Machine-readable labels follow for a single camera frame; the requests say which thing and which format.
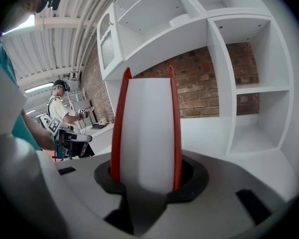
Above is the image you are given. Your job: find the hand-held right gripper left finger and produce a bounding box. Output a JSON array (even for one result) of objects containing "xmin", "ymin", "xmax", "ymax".
[{"xmin": 36, "ymin": 149, "xmax": 135, "ymax": 239}]

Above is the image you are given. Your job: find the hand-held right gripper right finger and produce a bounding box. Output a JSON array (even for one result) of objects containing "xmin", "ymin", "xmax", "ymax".
[{"xmin": 126, "ymin": 150, "xmax": 288, "ymax": 239}]

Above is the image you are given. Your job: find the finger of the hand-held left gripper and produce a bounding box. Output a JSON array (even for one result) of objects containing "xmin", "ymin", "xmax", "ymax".
[{"xmin": 64, "ymin": 132, "xmax": 93, "ymax": 144}]

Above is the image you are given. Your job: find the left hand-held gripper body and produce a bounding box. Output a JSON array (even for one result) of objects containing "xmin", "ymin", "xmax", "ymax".
[{"xmin": 46, "ymin": 117, "xmax": 78, "ymax": 159}]

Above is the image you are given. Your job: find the red book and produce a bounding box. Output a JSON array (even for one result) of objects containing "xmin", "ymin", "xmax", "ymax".
[{"xmin": 110, "ymin": 65, "xmax": 183, "ymax": 192}]

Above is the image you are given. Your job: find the person's left forearm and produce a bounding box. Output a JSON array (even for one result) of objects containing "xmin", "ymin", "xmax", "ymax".
[{"xmin": 20, "ymin": 108, "xmax": 57, "ymax": 152}]

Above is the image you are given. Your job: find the white desk with hutch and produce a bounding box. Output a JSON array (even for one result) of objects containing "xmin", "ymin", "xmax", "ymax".
[{"xmin": 96, "ymin": 0, "xmax": 299, "ymax": 204}]

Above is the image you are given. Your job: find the small white table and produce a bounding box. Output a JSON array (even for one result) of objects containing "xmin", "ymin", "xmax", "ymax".
[{"xmin": 83, "ymin": 121, "xmax": 116, "ymax": 157}]

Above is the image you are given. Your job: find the white metal rack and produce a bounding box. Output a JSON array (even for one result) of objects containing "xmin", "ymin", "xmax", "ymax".
[{"xmin": 63, "ymin": 88, "xmax": 88, "ymax": 115}]

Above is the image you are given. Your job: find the ceiling light strip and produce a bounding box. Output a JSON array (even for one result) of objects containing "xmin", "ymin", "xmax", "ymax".
[{"xmin": 24, "ymin": 82, "xmax": 54, "ymax": 95}]

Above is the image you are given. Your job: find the person's teal shirt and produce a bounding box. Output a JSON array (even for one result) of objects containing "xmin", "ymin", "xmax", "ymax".
[{"xmin": 0, "ymin": 37, "xmax": 42, "ymax": 152}]

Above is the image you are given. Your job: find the white glass cabinet door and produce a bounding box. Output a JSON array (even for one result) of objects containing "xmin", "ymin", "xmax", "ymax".
[{"xmin": 96, "ymin": 2, "xmax": 126, "ymax": 82}]

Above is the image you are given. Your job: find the bundle of white ceiling pipes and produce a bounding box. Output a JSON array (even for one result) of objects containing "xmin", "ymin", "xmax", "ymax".
[{"xmin": 41, "ymin": 0, "xmax": 131, "ymax": 75}]

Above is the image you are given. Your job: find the person's head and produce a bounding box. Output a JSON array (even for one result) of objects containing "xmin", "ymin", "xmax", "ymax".
[{"xmin": 0, "ymin": 0, "xmax": 51, "ymax": 33}]

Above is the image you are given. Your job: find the small grey storage box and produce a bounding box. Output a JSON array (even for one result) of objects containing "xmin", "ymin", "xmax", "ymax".
[{"xmin": 168, "ymin": 13, "xmax": 191, "ymax": 28}]

